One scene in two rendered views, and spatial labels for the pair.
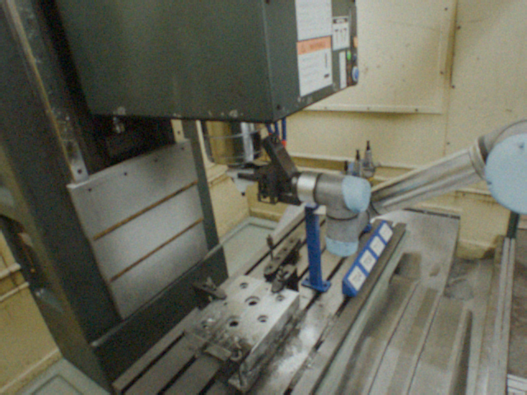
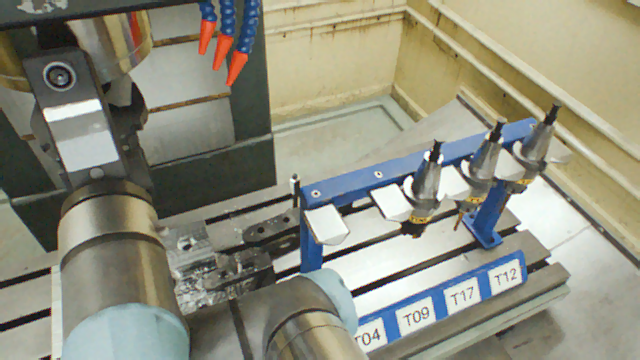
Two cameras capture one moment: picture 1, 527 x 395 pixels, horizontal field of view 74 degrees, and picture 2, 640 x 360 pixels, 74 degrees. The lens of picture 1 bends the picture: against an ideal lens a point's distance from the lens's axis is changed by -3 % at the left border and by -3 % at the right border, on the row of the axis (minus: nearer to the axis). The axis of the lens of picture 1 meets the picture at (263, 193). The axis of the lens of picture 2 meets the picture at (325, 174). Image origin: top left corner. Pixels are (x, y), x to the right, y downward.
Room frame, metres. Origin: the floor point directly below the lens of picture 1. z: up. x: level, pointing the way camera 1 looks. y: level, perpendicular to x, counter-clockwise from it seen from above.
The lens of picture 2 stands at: (0.67, -0.36, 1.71)
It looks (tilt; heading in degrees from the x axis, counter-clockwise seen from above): 46 degrees down; 27
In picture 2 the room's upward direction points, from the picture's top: 3 degrees clockwise
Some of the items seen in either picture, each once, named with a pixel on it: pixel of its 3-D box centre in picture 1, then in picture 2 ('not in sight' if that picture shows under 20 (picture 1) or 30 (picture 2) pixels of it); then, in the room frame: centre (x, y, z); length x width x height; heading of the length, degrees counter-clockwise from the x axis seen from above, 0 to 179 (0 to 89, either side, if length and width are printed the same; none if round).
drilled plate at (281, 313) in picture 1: (244, 316); (143, 296); (0.85, 0.11, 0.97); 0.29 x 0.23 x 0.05; 143
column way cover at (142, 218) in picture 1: (153, 225); (121, 80); (1.16, 0.41, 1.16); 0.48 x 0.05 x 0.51; 143
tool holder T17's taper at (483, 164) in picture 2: (357, 167); (487, 154); (1.23, -0.36, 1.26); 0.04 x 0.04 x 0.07
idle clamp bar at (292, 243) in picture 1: (282, 260); (298, 223); (1.17, -0.04, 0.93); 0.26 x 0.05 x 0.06; 148
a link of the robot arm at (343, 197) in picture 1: (342, 193); (125, 326); (0.72, -0.18, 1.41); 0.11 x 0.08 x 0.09; 53
